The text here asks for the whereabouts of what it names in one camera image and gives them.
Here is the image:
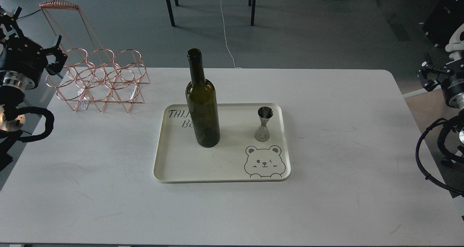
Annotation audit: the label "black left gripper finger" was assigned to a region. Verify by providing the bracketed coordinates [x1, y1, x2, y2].
[0, 6, 25, 41]
[43, 35, 68, 75]

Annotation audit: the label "cream bear serving tray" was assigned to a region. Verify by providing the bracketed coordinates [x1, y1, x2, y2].
[153, 103, 291, 183]

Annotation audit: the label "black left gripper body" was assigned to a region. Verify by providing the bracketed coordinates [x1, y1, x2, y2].
[1, 37, 48, 90]

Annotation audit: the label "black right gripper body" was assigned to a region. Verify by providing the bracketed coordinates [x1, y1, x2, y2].
[441, 73, 464, 109]

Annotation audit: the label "black case on floor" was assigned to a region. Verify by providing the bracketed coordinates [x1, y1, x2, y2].
[423, 0, 464, 47]

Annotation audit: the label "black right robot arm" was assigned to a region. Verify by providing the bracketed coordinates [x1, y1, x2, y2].
[415, 53, 464, 196]

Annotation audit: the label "steel double jigger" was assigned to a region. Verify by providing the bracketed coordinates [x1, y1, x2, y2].
[254, 106, 273, 142]

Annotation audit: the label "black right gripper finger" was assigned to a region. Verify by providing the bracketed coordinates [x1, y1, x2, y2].
[422, 52, 463, 73]
[417, 69, 442, 92]

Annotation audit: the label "dark green wine bottle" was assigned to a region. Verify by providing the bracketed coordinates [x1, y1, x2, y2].
[185, 48, 220, 148]

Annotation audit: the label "black table legs left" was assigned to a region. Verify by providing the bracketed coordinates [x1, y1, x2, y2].
[165, 0, 179, 27]

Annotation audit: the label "black table legs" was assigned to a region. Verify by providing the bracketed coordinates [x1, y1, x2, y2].
[165, 0, 179, 27]
[248, 0, 256, 26]

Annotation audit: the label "black table legs right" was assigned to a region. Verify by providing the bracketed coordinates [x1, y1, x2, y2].
[248, 0, 256, 26]

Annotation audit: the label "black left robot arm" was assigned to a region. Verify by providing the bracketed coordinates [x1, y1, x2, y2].
[0, 7, 68, 169]

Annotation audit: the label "rose gold wire wine rack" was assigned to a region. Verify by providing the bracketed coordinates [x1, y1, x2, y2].
[40, 0, 151, 112]

